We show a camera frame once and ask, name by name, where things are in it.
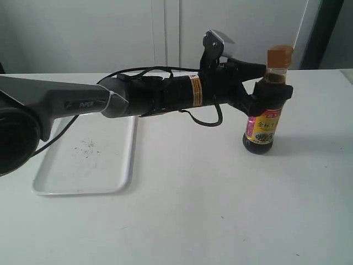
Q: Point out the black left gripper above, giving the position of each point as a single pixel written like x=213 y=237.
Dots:
x=223 y=83

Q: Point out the soy sauce bottle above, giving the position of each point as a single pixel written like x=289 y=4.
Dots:
x=260 y=131

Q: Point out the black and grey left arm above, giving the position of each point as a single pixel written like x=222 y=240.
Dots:
x=29 y=107

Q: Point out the white rectangular tray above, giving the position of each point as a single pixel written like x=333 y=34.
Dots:
x=94 y=156

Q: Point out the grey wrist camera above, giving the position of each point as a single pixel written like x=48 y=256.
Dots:
x=217 y=44

